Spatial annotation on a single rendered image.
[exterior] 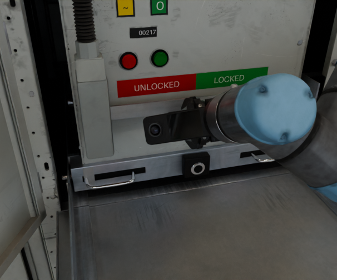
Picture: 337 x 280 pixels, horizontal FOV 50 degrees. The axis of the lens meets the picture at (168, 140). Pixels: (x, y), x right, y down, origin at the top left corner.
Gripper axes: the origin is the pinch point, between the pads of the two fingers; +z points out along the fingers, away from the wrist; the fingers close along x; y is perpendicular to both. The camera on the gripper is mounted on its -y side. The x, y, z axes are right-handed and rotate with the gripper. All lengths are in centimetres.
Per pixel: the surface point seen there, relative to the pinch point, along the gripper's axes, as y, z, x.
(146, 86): -5.4, 1.3, 8.6
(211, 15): 7.5, -5.0, 19.5
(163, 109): -3.1, -0.3, 3.5
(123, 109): -10.9, -0.8, 4.4
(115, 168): -13.1, 9.1, -7.2
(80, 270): -22.3, -5.2, -22.2
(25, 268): -34.9, 14.5, -25.9
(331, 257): 21.0, -12.1, -27.1
